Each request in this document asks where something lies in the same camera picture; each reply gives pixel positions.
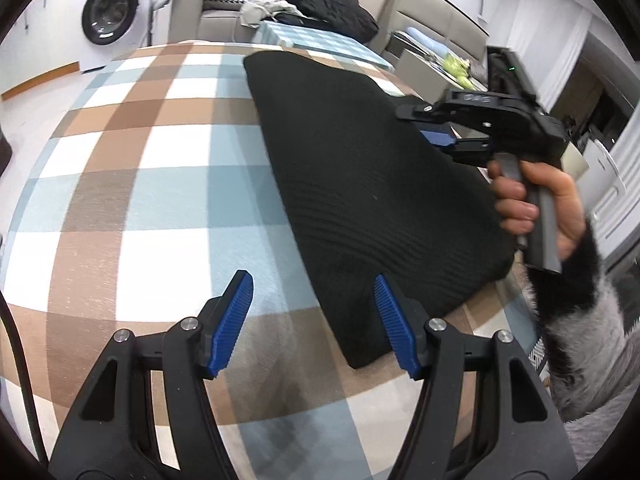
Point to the black quilted jacket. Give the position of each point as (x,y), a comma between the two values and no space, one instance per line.
(345,17)

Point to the brown blue checked tablecloth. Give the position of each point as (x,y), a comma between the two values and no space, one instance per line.
(151,191)

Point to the green toy mask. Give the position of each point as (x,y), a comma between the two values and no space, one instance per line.
(458,68)

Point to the teal checked tablecloth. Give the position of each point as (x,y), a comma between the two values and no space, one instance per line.
(299,37)

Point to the grey square cabinet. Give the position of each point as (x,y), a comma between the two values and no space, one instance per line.
(423,77)

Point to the grey sofa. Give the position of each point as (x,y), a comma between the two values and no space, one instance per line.
(189,21)

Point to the grey bed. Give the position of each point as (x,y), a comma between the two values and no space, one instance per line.
(441,22)

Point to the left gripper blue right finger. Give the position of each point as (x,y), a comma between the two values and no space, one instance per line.
(403,320)

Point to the white washing machine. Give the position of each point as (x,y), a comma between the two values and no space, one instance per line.
(111,28)

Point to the white curtain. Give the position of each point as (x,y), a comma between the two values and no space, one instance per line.
(547,36)

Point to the black knit sweater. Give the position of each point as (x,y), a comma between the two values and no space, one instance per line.
(365,194)

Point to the furry grey black sleeve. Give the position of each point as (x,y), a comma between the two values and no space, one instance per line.
(593,359)

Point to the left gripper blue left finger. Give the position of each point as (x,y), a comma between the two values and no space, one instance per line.
(222,319)

